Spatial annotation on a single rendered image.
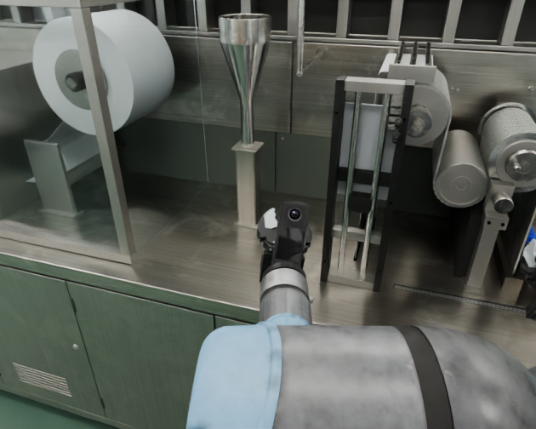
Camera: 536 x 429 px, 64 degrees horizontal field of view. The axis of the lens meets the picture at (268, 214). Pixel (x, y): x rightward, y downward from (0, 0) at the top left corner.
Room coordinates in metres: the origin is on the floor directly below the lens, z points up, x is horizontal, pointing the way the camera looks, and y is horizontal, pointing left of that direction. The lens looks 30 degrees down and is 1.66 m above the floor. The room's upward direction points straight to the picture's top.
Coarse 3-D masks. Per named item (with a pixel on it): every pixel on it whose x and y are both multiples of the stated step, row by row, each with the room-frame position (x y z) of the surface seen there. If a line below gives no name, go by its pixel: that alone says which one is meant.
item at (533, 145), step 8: (512, 144) 0.93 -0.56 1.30; (520, 144) 0.92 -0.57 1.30; (528, 144) 0.92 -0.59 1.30; (504, 152) 0.93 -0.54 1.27; (512, 152) 0.93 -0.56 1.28; (504, 160) 0.93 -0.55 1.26; (496, 168) 0.93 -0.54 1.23; (504, 168) 0.93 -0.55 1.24; (504, 176) 0.93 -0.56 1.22; (520, 184) 0.92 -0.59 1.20; (528, 184) 0.91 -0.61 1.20
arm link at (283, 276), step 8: (272, 272) 0.52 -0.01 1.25; (280, 272) 0.52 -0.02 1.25; (288, 272) 0.52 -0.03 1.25; (296, 272) 0.52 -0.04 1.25; (264, 280) 0.52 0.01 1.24; (272, 280) 0.50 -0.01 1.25; (280, 280) 0.50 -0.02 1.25; (288, 280) 0.50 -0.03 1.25; (296, 280) 0.50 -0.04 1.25; (304, 280) 0.51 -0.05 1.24; (264, 288) 0.50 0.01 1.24; (304, 288) 0.49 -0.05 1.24
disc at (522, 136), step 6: (510, 138) 0.94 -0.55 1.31; (516, 138) 0.93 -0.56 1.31; (522, 138) 0.93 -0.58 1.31; (528, 138) 0.93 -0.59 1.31; (534, 138) 0.92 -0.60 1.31; (504, 144) 0.94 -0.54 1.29; (510, 144) 0.94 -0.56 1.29; (498, 150) 0.94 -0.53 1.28; (492, 156) 0.95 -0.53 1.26; (498, 156) 0.94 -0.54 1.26; (492, 162) 0.94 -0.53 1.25; (492, 168) 0.94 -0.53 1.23; (492, 174) 0.94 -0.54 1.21; (528, 186) 0.92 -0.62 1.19; (534, 186) 0.91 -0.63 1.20
